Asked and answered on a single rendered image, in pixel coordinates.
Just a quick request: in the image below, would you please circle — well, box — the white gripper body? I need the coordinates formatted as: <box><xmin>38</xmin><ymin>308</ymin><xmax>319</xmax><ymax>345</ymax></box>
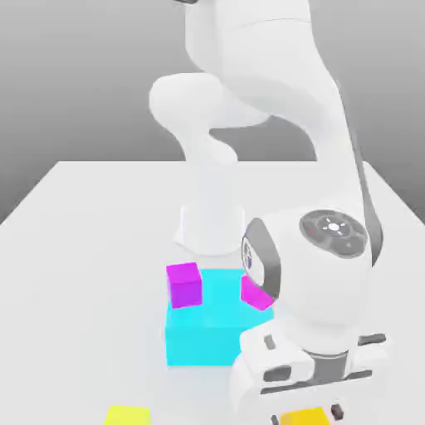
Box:
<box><xmin>227</xmin><ymin>344</ymin><xmax>393</xmax><ymax>423</ymax></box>

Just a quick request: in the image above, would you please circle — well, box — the small yellow cube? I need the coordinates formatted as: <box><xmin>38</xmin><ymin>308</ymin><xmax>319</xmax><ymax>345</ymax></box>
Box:
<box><xmin>279</xmin><ymin>407</ymin><xmax>330</xmax><ymax>425</ymax></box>
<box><xmin>103</xmin><ymin>403</ymin><xmax>151</xmax><ymax>425</ymax></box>

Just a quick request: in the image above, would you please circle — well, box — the small magenta cube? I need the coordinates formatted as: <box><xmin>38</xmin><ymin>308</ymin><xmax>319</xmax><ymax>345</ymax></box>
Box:
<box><xmin>165</xmin><ymin>261</ymin><xmax>204</xmax><ymax>310</ymax></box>
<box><xmin>239</xmin><ymin>274</ymin><xmax>276</xmax><ymax>312</ymax></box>

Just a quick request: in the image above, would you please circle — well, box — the large cyan box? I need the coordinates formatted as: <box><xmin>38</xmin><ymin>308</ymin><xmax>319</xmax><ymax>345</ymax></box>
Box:
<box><xmin>164</xmin><ymin>267</ymin><xmax>276</xmax><ymax>368</ymax></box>

